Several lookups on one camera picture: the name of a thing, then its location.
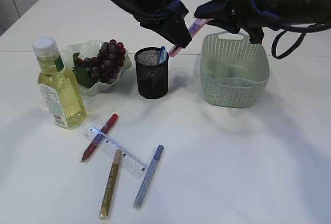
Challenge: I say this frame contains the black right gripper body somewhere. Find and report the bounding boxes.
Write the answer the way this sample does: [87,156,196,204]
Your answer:
[223,0,264,44]

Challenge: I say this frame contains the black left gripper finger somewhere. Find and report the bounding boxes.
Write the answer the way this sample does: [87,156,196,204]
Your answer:
[139,13,192,48]

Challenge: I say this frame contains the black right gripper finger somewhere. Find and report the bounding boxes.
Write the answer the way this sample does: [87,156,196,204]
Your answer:
[194,0,232,25]

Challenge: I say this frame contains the pink purple scissors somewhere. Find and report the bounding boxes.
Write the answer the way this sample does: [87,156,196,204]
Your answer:
[168,18,214,57]

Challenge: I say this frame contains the blue scissors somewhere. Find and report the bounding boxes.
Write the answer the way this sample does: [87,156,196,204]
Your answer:
[157,46,167,65]

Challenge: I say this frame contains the clear plastic sheet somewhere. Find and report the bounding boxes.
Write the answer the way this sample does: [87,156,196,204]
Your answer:
[221,78,255,87]

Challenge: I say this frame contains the purple artificial grape bunch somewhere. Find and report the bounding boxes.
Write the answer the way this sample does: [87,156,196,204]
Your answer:
[72,39,126,88]

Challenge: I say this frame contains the yellow tea bottle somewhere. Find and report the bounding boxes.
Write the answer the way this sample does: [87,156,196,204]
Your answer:
[32,37,87,129]

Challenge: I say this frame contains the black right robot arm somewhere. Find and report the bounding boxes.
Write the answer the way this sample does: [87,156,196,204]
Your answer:
[194,0,330,44]

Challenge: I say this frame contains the black mesh pen holder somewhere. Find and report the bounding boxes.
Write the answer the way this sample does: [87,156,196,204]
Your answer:
[134,47,169,99]

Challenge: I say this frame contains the green plastic woven basket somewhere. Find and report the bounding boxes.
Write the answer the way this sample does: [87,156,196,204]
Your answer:
[200,33,270,108]

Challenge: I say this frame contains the red glitter glue pen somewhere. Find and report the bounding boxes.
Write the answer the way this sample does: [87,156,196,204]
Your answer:
[81,114,118,162]

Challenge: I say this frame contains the clear plastic ruler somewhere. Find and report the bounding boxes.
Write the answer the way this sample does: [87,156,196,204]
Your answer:
[83,127,148,178]

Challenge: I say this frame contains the silver blue glitter glue pen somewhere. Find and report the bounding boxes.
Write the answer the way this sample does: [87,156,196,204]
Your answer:
[133,145,164,210]

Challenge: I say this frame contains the gold glitter glue pen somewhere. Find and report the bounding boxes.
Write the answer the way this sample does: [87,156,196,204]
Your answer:
[99,149,122,219]

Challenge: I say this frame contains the green wavy glass bowl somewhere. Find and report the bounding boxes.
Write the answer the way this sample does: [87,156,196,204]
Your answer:
[60,40,132,97]

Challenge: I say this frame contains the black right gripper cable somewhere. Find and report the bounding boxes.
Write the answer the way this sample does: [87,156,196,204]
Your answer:
[249,0,331,59]

